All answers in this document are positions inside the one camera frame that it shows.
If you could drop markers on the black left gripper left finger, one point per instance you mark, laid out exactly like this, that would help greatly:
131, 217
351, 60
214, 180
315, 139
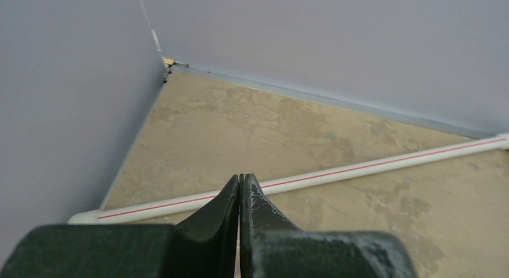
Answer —
202, 245

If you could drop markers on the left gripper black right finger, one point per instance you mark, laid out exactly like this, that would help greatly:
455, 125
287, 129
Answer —
271, 245

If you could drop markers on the white PVC pipe frame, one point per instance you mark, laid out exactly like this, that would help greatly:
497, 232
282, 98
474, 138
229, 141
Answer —
286, 184

